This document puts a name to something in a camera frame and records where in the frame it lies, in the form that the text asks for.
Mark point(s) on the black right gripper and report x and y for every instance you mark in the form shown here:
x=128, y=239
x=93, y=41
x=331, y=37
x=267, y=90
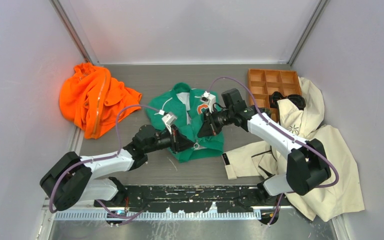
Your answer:
x=209, y=127

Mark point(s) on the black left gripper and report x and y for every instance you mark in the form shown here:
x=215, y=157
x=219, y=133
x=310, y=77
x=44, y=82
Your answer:
x=179, y=142

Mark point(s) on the green varsity jacket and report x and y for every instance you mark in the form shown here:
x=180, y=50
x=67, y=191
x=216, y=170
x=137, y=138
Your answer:
x=184, y=102

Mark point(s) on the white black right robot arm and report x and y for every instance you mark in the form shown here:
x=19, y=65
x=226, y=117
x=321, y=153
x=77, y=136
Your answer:
x=306, y=162

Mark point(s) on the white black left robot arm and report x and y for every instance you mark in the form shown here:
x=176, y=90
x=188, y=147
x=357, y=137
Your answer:
x=76, y=178

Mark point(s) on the orange jacket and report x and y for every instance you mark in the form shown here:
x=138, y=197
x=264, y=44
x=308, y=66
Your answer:
x=95, y=101

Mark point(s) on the orange compartment tray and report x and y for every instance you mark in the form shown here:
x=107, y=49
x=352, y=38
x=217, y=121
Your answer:
x=264, y=82

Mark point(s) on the black coiled item in tray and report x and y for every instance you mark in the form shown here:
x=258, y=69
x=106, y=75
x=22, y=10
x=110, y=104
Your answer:
x=296, y=99

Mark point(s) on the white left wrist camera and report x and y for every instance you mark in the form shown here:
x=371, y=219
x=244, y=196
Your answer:
x=169, y=119

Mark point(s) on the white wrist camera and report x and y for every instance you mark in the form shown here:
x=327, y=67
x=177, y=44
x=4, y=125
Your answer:
x=209, y=100
x=169, y=119

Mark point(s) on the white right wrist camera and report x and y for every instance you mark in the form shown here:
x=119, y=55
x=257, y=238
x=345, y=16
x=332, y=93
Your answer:
x=209, y=100

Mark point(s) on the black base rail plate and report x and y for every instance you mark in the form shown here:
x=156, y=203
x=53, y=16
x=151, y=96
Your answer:
x=191, y=198

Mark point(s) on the aluminium slotted rail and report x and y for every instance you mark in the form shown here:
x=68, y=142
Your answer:
x=96, y=215

